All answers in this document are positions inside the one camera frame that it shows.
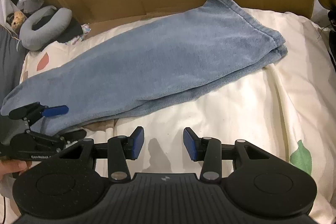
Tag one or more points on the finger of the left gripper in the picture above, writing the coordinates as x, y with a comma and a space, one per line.
73, 136
35, 111

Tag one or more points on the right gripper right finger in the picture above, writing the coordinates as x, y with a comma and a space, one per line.
212, 152

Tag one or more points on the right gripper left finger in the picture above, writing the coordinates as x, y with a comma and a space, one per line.
81, 158

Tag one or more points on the blue denim pants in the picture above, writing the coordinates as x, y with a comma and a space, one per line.
166, 62

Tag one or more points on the person's left hand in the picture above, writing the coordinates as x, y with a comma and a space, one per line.
13, 166

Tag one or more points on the grey neck pillow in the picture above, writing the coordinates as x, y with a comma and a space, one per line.
44, 26

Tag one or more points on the cream bear print bedsheet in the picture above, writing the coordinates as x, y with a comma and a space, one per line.
287, 109

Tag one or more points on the black cloth under pillow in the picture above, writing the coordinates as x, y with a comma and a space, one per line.
65, 34

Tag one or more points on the small brown plush toy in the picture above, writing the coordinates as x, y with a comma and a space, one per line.
16, 20

